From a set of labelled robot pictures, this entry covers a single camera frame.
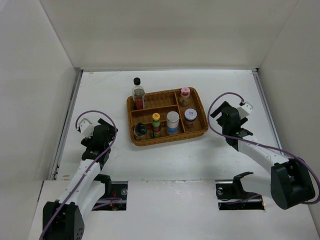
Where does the pink-cap spice shaker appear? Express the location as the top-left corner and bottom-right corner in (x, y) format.
(178, 87), (191, 107)

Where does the small black-cap spice jar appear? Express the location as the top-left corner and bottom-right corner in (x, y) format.
(133, 122), (148, 141)

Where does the tall glass red-label bottle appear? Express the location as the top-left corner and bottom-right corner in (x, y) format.
(132, 77), (146, 110)

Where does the blue-label silver-lid shaker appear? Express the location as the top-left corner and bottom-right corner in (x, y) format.
(166, 111), (180, 135)

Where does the green sauce bottle yellow cap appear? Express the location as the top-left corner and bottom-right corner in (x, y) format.
(151, 112), (162, 139)

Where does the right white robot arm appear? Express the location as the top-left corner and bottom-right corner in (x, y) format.
(207, 101), (320, 210)

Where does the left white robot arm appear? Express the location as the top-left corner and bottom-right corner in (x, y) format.
(39, 118), (118, 240)

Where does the woven wicker divided basket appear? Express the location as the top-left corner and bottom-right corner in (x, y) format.
(126, 87), (209, 147)

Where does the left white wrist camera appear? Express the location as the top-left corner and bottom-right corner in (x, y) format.
(76, 118), (94, 139)

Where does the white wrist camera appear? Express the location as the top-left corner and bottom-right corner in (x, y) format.
(237, 101), (254, 119)
(76, 118), (94, 139)

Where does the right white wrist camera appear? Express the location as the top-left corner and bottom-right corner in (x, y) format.
(237, 101), (254, 119)

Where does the aluminium table edge frame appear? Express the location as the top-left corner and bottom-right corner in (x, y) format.
(53, 69), (281, 181)

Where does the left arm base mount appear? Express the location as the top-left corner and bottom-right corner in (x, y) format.
(92, 181), (129, 211)

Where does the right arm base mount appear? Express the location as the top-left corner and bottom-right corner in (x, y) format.
(215, 171), (265, 211)

